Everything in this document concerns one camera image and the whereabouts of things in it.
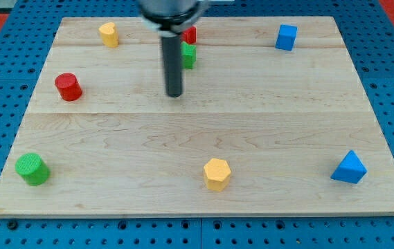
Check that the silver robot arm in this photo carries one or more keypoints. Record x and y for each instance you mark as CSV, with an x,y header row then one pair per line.
x,y
170,18

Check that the green star block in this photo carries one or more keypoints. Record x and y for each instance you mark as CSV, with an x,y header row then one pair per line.
x,y
189,55

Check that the yellow hexagon block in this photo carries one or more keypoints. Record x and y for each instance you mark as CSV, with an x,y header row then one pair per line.
x,y
217,174

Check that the wooden board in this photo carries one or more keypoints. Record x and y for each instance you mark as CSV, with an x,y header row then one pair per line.
x,y
283,120

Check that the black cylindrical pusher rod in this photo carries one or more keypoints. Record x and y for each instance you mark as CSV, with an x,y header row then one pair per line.
x,y
172,65

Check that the red block behind rod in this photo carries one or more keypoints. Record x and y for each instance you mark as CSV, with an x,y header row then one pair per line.
x,y
190,35

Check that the yellow heart block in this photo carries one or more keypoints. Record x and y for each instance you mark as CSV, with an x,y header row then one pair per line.
x,y
109,34

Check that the blue cube block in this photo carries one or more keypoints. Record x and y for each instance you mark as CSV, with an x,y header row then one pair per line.
x,y
286,37

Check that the red cylinder block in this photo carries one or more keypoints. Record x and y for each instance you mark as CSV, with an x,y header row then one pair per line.
x,y
68,86

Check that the blue triangle block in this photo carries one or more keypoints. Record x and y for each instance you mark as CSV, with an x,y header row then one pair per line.
x,y
350,169

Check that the green cylinder block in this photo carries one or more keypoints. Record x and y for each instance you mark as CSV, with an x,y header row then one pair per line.
x,y
32,169

